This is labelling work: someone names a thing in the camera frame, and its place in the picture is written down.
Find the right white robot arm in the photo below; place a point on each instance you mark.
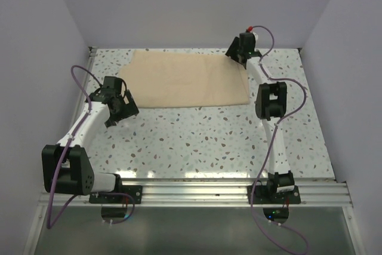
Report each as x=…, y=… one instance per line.
x=270, y=108

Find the beige cloth wrap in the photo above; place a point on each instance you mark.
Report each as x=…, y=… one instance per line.
x=177, y=80

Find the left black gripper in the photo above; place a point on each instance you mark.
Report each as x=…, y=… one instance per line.
x=129, y=109

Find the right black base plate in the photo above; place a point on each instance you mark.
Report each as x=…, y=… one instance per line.
x=263, y=196

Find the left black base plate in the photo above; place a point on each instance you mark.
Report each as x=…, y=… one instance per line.
x=126, y=194

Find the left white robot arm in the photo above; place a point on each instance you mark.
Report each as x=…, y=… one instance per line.
x=66, y=165

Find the aluminium rail frame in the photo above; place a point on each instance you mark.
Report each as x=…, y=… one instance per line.
x=194, y=165

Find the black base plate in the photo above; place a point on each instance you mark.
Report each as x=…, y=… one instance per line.
x=126, y=194
x=263, y=196

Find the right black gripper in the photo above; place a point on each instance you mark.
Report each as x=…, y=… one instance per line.
x=230, y=51

